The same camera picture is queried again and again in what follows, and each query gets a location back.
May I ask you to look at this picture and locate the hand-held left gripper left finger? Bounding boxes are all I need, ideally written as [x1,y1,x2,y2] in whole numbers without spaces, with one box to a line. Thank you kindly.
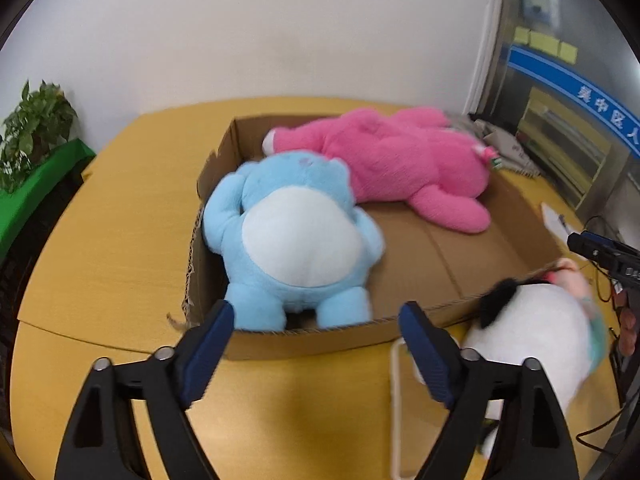
[54,300,236,480]

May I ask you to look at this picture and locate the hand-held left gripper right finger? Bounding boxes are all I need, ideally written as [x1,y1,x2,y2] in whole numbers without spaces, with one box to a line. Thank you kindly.
[398,301,581,480]

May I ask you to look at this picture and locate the brown cardboard box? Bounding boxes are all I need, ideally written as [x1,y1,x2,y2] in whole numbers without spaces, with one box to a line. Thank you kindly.
[167,112,578,361]

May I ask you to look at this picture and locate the white plush toy black ears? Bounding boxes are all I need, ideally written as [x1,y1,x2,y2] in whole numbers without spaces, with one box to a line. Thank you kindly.
[462,257,611,461]

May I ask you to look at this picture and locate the light blue plush toy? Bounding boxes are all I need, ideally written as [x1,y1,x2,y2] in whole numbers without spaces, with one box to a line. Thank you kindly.
[202,150,387,333]

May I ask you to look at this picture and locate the pink plush toy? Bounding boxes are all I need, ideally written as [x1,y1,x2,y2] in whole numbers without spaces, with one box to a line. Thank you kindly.
[261,106,502,235]

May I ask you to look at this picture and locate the white paper sheet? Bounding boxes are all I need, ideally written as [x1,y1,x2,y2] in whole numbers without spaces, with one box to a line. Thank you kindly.
[541,202,572,236]

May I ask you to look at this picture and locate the red round object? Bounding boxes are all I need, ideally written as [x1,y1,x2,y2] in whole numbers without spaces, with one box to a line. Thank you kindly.
[617,290,640,356]

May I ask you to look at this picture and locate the black electronic device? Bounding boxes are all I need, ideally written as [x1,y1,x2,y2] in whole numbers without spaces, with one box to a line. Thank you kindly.
[566,231,640,288]

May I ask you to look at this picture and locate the grey cloth item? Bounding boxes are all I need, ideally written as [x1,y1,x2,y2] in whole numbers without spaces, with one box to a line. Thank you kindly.
[447,114,542,179]

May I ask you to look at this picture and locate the green planter box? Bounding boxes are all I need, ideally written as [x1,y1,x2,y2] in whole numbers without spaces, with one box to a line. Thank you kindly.
[0,139,96,261]

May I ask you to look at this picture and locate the green potted plant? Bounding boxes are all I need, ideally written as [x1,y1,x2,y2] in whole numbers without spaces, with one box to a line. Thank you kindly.
[0,79,79,195]

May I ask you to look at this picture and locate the blue banner sign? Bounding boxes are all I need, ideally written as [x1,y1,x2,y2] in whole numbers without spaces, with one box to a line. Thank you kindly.
[507,45,640,158]

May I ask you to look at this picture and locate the grey window frame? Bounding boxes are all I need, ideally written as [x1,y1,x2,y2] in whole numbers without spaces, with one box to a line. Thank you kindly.
[462,0,511,117]

